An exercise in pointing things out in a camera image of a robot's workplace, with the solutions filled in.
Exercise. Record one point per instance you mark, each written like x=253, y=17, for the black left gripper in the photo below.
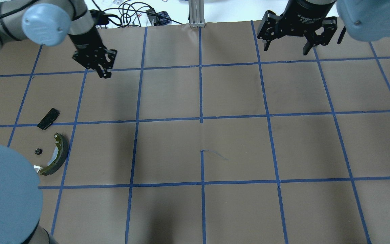
x=84, y=39

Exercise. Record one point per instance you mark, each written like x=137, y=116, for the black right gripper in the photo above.
x=308, y=13

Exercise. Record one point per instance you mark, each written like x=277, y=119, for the small black bearing gear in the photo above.
x=38, y=151

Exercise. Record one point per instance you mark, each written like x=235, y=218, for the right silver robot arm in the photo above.
x=364, y=20

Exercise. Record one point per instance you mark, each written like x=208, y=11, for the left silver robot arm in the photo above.
x=45, y=22

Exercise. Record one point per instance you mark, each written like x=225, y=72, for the black brake pad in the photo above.
x=48, y=119

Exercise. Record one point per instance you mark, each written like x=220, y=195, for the green curved brake shoe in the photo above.
x=59, y=156

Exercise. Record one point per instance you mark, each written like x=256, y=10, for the aluminium frame post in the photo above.
x=196, y=13

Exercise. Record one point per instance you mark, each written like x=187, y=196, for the white curved plastic bracket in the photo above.
x=38, y=169

